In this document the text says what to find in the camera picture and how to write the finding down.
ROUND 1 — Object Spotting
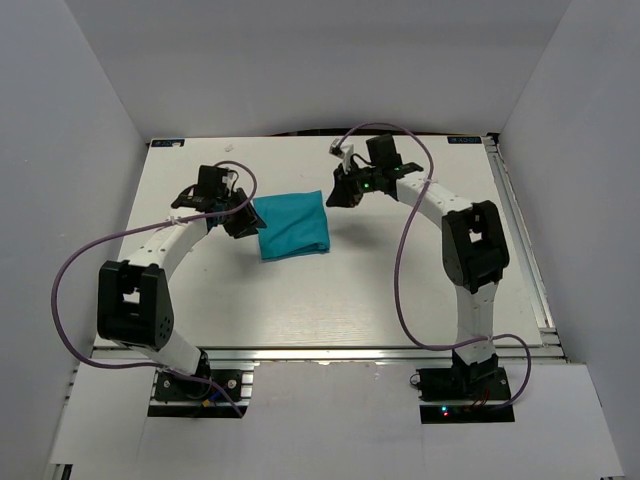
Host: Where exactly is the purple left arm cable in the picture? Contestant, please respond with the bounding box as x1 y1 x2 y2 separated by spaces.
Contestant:
52 160 260 417

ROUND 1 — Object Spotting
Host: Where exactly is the blue table corner label right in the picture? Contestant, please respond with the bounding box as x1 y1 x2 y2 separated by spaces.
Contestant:
447 135 483 145

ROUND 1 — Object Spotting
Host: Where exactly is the blue table corner label left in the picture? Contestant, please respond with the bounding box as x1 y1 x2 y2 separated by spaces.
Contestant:
150 139 185 148

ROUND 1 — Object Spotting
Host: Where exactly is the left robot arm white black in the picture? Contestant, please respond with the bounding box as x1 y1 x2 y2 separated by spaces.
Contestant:
97 161 266 378

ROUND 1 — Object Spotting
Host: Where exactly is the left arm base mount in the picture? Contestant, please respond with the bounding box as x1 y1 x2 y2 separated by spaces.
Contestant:
147 366 253 419

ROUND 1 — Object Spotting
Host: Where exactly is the teal t-shirt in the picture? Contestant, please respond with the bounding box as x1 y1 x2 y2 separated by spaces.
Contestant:
254 190 331 261

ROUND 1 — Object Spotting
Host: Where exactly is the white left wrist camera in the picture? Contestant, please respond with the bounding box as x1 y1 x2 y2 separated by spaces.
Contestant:
222 169 239 194

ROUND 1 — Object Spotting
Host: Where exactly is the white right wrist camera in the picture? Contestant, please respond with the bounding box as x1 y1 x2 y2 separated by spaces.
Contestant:
329 139 354 173

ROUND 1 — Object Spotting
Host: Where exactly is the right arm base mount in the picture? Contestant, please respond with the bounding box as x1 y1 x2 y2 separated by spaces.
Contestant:
409 367 515 425

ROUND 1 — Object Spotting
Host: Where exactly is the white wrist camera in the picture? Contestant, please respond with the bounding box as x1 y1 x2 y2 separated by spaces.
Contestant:
329 139 354 173
222 169 239 194

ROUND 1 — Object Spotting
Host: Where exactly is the blue table corner label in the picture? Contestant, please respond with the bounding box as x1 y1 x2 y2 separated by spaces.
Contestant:
447 135 483 145
150 139 185 148

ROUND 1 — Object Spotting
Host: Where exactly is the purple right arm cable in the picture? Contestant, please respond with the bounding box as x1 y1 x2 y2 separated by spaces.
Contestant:
329 122 532 410

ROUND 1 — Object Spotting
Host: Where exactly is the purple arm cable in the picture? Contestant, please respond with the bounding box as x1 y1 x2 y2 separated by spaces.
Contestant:
52 160 260 417
329 122 532 410

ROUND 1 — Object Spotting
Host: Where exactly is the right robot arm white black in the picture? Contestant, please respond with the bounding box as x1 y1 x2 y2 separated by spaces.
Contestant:
326 134 510 383

